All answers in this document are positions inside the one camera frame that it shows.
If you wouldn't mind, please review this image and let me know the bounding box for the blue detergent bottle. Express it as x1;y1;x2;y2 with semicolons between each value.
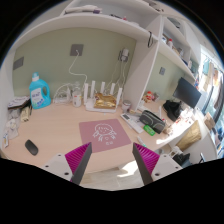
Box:
29;72;51;109

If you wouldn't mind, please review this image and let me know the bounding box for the coiled white cable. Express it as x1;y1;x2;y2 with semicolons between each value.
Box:
52;82;73;105

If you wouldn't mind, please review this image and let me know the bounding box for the small white cup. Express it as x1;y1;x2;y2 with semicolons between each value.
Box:
122;100;131;112

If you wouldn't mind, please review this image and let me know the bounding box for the gold foil bag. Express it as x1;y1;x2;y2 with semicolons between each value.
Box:
94;93;116;109

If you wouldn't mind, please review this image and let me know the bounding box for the white remote control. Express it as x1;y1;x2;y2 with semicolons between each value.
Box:
120;113;144;134

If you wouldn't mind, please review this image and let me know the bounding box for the white wifi router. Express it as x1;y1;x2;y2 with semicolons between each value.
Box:
83;81;122;113

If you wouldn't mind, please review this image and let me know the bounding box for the green small box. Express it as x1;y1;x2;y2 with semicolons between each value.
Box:
143;125;155;136

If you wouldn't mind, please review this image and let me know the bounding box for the grey wall plate left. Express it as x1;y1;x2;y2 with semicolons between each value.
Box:
13;57;24;69

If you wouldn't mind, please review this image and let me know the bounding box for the white charger on wall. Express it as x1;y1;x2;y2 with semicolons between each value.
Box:
120;48;129;62

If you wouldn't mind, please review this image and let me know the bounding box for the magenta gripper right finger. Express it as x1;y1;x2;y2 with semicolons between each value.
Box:
132;143;160;185

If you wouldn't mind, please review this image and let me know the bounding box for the small white bottle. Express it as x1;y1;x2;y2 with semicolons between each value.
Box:
72;87;82;107

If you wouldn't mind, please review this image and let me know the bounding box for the black computer mouse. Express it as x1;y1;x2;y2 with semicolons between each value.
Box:
25;140;38;155

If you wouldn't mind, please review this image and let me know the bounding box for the black pencil case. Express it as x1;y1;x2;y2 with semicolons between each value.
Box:
140;110;165;134

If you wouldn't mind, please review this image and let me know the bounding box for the pink mouse pad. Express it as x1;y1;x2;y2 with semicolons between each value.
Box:
79;119;131;153

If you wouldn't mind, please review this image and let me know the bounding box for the brown paper bag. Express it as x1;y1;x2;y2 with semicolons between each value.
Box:
176;121;202;151

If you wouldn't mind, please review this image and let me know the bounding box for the white power cable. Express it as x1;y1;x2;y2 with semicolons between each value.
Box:
68;50;89;88

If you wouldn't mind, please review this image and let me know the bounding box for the black computer monitor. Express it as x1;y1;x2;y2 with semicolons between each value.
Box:
173;77;201;108

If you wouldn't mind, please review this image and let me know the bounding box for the grey wall socket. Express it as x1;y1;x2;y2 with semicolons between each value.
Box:
70;44;84;56

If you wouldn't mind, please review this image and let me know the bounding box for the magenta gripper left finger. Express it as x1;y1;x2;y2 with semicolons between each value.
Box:
65;142;92;185

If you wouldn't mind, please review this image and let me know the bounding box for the black bag on desk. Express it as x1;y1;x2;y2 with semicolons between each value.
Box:
163;100;182;121

